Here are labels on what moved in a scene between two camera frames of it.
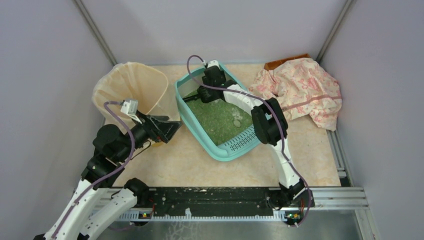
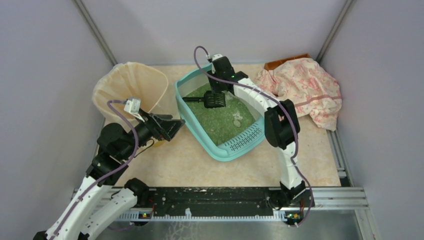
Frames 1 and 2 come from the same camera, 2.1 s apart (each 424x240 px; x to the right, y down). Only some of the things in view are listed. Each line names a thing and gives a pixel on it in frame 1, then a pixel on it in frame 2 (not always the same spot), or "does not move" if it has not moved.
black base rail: x=238 y=202 does not move
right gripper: x=203 y=93 -> x=216 y=89
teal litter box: x=223 y=131 does not move
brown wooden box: x=270 y=65 does not move
